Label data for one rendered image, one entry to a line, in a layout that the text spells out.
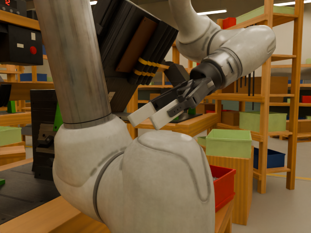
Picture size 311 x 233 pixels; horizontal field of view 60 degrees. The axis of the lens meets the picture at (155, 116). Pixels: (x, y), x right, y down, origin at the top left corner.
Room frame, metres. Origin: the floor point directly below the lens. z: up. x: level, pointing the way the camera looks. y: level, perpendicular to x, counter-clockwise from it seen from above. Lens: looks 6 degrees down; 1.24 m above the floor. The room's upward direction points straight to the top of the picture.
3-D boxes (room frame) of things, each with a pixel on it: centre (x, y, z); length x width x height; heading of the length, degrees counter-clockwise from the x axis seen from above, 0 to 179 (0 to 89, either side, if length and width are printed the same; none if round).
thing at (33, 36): (1.20, 0.60, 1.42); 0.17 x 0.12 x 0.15; 155
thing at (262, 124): (4.28, -1.14, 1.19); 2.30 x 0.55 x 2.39; 17
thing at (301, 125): (6.81, -3.70, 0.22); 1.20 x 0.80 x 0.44; 106
